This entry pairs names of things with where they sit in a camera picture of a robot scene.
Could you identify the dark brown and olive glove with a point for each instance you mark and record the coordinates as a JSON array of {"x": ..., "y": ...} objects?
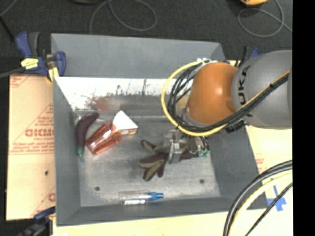
[{"x": 153, "y": 161}]

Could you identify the grey metal bin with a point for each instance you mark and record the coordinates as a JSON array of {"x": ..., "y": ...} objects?
[{"x": 137, "y": 58}]

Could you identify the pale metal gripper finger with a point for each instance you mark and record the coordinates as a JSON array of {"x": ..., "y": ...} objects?
[
  {"x": 173, "y": 137},
  {"x": 175, "y": 154}
]

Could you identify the brown cardboard board, red print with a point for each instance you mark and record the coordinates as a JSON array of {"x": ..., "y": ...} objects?
[{"x": 29, "y": 122}]

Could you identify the purple toy eggplant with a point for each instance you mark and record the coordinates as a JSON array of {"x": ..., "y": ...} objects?
[{"x": 83, "y": 129}]

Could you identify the white triangular toy sandwich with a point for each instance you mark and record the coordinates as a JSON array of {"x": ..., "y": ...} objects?
[{"x": 124, "y": 122}]

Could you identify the clear tube with blue cap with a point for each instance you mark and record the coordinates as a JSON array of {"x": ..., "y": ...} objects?
[{"x": 137, "y": 198}]

